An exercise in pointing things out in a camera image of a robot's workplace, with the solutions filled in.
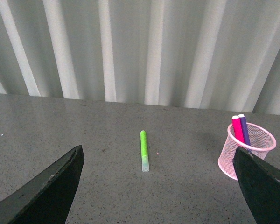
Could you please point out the pink mesh pen cup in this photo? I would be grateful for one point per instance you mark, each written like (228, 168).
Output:
(261, 142)

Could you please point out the purple marker pen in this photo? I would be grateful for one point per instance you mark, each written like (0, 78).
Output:
(244, 129)

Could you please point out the green marker pen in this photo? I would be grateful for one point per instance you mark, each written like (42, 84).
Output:
(144, 151)

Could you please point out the white pleated curtain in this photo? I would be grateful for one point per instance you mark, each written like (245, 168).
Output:
(208, 54)

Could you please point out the pink marker pen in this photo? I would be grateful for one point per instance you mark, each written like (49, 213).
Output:
(236, 123)

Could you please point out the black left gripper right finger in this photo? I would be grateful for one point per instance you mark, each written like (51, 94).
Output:
(260, 185)

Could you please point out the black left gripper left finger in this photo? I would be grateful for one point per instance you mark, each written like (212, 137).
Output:
(47, 198)

